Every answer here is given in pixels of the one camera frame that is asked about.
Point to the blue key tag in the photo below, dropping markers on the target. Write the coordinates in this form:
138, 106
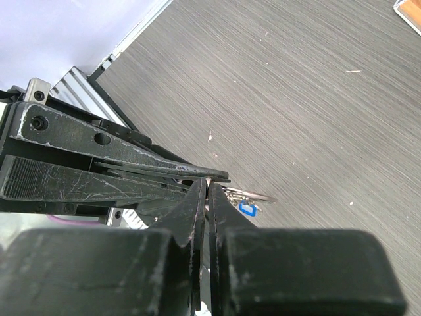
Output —
248, 209

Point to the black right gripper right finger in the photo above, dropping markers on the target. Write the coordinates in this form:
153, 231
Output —
295, 271

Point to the large metal keyring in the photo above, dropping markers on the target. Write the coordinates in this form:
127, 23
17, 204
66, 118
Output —
235, 196

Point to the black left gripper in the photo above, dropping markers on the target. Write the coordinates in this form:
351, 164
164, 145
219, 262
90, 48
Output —
47, 166

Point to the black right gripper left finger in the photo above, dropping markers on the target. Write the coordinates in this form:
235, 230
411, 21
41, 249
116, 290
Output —
109, 271

